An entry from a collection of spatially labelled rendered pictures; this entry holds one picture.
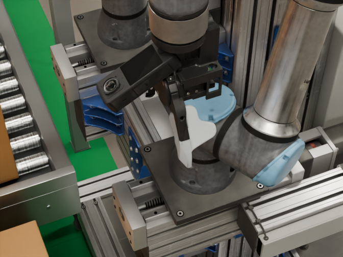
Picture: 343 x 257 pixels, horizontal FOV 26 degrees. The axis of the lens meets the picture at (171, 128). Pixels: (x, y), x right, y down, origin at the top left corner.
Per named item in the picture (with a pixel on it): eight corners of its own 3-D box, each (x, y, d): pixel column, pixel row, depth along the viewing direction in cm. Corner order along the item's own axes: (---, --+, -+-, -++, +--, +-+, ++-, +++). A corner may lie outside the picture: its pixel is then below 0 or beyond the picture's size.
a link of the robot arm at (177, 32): (162, 27, 89) (137, -12, 94) (162, 55, 92) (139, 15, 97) (219, 11, 91) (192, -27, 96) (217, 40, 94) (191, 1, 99)
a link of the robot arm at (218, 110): (198, 109, 164) (199, 66, 154) (248, 138, 159) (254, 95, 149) (165, 143, 158) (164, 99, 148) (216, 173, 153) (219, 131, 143)
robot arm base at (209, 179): (219, 133, 173) (221, 104, 165) (248, 181, 164) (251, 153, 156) (158, 153, 169) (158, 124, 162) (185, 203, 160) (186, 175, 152)
